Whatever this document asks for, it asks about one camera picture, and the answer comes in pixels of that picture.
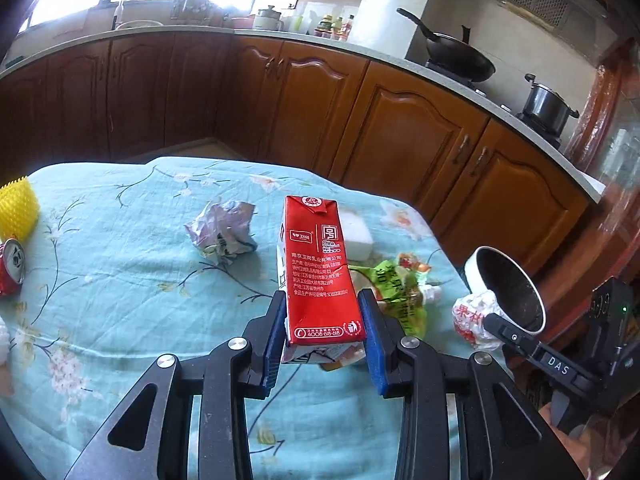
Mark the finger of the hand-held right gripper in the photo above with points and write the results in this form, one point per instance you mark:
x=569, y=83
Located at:
x=530, y=352

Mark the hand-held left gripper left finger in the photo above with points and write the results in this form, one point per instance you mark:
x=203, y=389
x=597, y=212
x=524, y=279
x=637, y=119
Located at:
x=274, y=345

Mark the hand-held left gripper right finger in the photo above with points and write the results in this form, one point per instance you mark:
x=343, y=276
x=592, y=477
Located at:
x=372, y=340

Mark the green snack wrapper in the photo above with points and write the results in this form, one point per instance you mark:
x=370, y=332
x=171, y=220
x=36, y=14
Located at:
x=395, y=290

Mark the white plastic bag red print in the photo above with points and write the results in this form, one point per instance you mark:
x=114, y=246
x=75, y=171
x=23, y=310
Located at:
x=470, y=317

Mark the white trash bin black liner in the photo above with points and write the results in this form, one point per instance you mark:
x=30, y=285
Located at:
x=505, y=280

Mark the red milk carton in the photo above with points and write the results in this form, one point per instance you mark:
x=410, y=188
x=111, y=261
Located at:
x=315, y=270

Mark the white foam block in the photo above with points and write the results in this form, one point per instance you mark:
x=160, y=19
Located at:
x=356, y=240

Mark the white printed paper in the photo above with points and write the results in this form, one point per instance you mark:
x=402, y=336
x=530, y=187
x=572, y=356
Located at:
x=220, y=230

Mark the red soda can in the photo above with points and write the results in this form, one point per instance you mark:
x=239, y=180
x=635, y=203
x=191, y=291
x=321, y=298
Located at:
x=10, y=270

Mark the yellow foam fruit net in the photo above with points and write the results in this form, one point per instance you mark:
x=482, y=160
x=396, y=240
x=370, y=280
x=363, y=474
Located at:
x=17, y=207

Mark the teal floral tablecloth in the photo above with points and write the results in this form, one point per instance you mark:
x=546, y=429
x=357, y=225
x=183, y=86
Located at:
x=125, y=310

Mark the steel cooking pot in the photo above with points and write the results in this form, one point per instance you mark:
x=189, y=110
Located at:
x=545, y=105

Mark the wooden base cabinets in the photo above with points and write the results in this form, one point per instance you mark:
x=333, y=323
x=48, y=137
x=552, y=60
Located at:
x=300, y=100

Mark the black gas stove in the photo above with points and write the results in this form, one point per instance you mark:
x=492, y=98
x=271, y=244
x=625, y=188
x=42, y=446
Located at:
x=445, y=68

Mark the black wok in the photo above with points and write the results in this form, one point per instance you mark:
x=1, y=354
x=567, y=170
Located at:
x=460, y=57

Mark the condiment bottle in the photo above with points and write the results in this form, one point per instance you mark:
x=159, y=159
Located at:
x=326, y=26
x=345, y=27

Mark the white electric pot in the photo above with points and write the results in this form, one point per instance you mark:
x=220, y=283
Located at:
x=267, y=20

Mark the white basin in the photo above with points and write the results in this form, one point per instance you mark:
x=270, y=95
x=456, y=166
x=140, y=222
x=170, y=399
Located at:
x=137, y=23

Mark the utensil rack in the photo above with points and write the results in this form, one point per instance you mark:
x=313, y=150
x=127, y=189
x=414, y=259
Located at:
x=187, y=2

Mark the kitchen faucet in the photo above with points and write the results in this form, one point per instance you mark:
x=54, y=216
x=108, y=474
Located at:
x=119, y=10

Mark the wooden door frame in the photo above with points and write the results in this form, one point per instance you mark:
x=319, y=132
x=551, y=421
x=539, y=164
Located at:
x=600, y=90

